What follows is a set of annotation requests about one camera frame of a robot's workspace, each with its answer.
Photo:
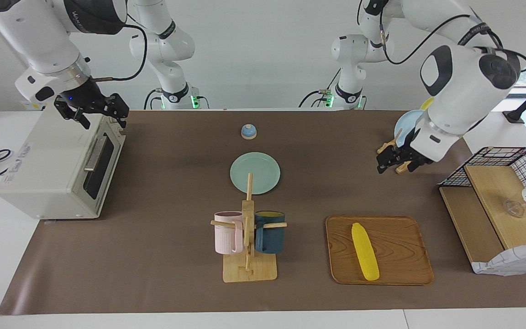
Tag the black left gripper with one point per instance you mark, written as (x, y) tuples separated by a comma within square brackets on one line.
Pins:
[(404, 154)]

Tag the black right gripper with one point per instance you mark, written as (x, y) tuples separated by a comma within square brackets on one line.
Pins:
[(92, 100)]

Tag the glass oven door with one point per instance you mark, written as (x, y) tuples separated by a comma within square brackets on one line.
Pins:
[(103, 169)]

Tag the yellow corn cob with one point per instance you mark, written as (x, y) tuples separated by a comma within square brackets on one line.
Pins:
[(365, 251)]

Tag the pale green plate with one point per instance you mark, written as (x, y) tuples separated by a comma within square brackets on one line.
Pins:
[(260, 167)]

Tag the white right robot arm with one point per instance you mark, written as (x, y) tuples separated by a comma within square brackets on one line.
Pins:
[(39, 36)]

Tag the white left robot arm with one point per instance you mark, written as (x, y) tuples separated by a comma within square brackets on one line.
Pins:
[(459, 91)]

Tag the white toaster oven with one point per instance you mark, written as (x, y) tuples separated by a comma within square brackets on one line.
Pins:
[(48, 169)]

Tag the wooden plate rack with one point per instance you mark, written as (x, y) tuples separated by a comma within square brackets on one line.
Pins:
[(388, 147)]

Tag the light blue plate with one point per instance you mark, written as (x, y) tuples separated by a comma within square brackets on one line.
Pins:
[(407, 125)]

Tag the yellow plate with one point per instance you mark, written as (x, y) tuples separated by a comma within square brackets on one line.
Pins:
[(427, 104)]

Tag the brown wooden tray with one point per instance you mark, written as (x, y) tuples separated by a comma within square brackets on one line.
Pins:
[(400, 256)]

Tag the small clear glass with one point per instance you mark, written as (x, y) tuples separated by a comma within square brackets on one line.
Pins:
[(514, 208)]

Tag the dark blue mug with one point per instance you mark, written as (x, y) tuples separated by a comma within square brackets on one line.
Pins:
[(272, 237)]

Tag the small blue bell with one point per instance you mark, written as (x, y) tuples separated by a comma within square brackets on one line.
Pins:
[(249, 132)]

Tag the brown table mat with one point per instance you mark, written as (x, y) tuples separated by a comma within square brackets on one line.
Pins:
[(162, 256)]

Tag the white checked cloth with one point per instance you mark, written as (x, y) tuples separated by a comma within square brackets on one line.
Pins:
[(518, 260)]

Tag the pink mug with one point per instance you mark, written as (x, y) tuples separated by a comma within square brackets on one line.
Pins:
[(224, 235)]

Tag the wooden mug rack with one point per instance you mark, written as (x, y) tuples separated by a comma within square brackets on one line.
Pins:
[(249, 272)]

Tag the white wall box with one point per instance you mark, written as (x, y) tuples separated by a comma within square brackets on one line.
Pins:
[(32, 106)]

